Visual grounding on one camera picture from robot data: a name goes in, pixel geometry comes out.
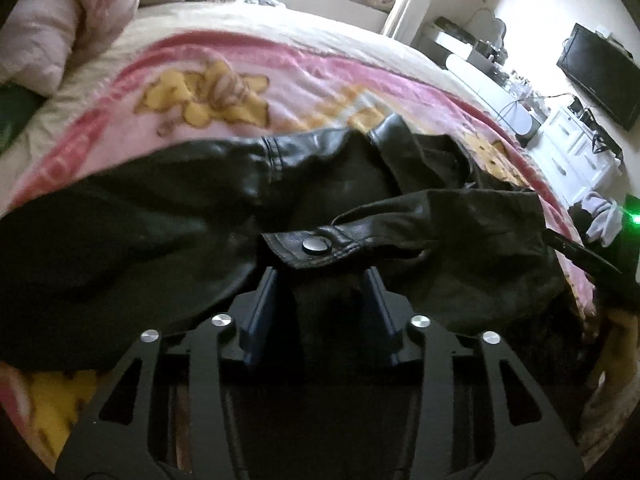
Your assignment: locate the black leather jacket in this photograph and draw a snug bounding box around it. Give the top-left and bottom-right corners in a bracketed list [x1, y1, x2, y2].
[1, 116, 582, 374]

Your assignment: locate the lilac garment on chair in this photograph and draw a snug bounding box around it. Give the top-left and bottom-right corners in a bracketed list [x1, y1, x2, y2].
[580, 191, 624, 247]

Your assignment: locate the white drawer cabinet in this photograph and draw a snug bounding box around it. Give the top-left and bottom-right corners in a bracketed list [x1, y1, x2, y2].
[526, 108, 622, 207]

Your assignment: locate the white rounded bed footboard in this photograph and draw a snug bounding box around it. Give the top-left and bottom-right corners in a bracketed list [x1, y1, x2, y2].
[446, 54, 540, 148]

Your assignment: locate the pink cartoon fleece blanket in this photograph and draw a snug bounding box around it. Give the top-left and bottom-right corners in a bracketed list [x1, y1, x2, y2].
[1, 32, 592, 468]

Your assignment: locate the beige bed sheet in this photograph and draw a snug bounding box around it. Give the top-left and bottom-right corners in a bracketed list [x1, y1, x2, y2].
[0, 0, 501, 162]

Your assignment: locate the pink folded quilt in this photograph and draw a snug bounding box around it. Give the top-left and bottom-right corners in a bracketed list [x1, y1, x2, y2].
[1, 0, 140, 98]

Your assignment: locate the black wall television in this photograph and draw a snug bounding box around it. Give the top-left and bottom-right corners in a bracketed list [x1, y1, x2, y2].
[556, 23, 640, 130]

